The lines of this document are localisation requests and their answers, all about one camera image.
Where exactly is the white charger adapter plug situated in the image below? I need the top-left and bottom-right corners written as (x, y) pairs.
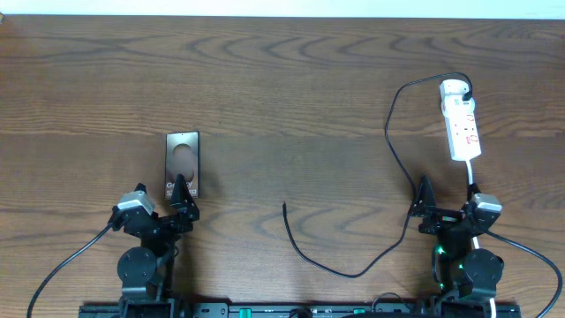
top-left (440, 79), bottom-right (471, 100)

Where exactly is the black charger cable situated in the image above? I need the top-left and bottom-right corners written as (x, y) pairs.
top-left (282, 72), bottom-right (474, 279)

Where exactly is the black right camera cable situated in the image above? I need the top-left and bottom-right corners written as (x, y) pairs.
top-left (485, 230), bottom-right (564, 318)

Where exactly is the black camera cable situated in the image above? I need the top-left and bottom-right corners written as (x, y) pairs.
top-left (26, 223), bottom-right (116, 318)
top-left (485, 230), bottom-right (564, 318)

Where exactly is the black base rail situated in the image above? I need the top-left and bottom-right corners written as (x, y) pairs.
top-left (79, 301), bottom-right (522, 318)

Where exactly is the white power strip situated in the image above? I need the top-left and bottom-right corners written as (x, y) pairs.
top-left (441, 95), bottom-right (481, 162)

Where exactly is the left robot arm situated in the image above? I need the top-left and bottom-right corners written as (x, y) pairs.
top-left (109, 174), bottom-right (200, 317)

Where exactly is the black left camera cable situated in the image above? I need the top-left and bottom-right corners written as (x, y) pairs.
top-left (26, 223), bottom-right (116, 318)

